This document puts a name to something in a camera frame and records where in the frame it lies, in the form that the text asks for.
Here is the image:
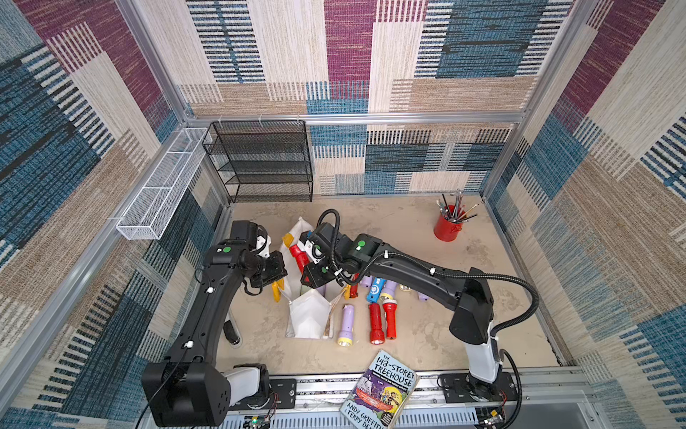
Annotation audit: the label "red flashlight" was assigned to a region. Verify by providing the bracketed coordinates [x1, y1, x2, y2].
[368, 303, 385, 345]
[289, 244, 310, 273]
[349, 273, 359, 299]
[382, 299, 398, 340]

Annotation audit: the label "white tote bag yellow handles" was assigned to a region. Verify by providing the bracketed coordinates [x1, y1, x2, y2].
[273, 217, 348, 340]

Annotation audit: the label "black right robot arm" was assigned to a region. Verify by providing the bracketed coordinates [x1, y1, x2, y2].
[297, 208, 540, 401]

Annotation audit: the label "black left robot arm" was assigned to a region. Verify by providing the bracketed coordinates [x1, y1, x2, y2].
[141, 221, 287, 428]

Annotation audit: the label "blue flashlight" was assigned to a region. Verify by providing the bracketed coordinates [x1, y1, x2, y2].
[366, 277, 386, 304]

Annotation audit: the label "purple flashlight lone left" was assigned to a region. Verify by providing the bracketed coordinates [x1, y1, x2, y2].
[337, 304, 355, 347]

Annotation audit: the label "treehouse paperback book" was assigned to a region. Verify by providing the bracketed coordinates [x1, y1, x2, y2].
[339, 350, 419, 429]

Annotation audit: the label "red pencil cup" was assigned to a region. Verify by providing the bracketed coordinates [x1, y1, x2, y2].
[433, 205, 464, 242]

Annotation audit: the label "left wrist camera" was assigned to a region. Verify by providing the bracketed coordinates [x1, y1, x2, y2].
[254, 232, 272, 258]

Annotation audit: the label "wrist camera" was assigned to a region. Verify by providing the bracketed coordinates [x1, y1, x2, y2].
[254, 232, 272, 258]
[298, 231, 324, 264]

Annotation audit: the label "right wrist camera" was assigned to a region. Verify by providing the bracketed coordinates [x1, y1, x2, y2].
[298, 231, 324, 264]

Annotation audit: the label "black wire mesh shelf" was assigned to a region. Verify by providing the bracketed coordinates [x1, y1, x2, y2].
[204, 121, 314, 204]

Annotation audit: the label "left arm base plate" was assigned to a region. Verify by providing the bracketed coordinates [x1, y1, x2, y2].
[229, 378, 298, 412]

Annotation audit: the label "white wire mesh basket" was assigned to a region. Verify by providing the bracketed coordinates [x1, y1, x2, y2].
[116, 128, 207, 241]

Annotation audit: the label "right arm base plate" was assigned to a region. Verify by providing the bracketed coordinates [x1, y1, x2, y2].
[437, 372, 520, 403]

